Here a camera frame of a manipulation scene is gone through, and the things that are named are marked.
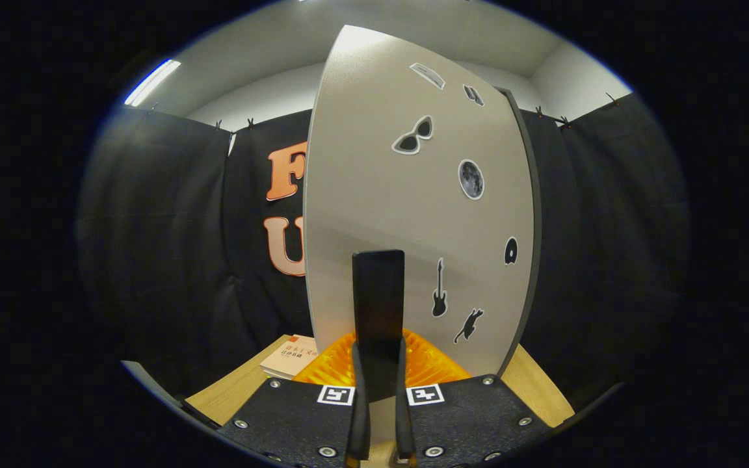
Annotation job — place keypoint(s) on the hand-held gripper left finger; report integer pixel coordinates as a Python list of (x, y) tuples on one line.
[(358, 416)]

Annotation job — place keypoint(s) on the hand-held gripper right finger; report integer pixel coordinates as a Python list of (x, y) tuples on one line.
[(403, 416)]

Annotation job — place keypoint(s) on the beige shoe cabinet door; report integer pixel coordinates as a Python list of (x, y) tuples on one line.
[(374, 195)]

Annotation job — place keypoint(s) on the black backdrop cloth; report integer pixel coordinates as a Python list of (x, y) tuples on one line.
[(153, 260)]

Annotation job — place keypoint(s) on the ceiling tube light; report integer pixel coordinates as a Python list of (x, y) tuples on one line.
[(151, 82)]

